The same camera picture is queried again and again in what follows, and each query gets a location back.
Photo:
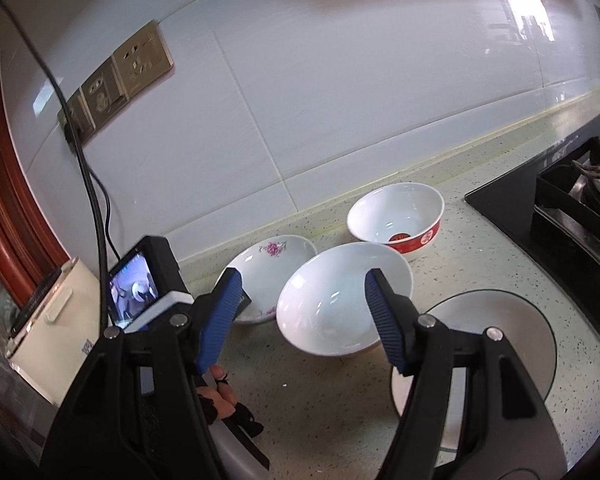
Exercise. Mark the cream rice cooker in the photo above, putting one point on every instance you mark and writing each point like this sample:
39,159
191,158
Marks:
45,350

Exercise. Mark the wall socket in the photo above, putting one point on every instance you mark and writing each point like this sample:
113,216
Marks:
142,60
102,95
77,110

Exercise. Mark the white bowl with green rim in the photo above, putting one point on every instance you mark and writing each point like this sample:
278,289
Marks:
480,320

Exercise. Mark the red-brown wooden window frame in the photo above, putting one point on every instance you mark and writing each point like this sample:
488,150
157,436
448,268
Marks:
5,185

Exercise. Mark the white bowl with pink flower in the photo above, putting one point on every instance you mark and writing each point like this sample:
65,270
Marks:
325,305

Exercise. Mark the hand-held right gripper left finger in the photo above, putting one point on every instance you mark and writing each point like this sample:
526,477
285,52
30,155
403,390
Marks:
220,320

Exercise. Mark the black gas stove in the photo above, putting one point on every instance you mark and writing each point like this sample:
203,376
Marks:
510,195

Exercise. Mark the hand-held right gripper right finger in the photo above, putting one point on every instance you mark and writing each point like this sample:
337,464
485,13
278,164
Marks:
385,325

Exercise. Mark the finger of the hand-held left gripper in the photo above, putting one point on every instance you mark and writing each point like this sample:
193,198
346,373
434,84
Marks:
250,442

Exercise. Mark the person's left hand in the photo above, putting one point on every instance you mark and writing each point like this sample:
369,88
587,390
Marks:
220,395

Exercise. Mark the red and white bowl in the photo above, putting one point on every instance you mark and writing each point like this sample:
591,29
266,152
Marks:
395,210

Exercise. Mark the small flower-print plate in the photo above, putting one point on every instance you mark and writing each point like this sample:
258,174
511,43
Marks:
275,270

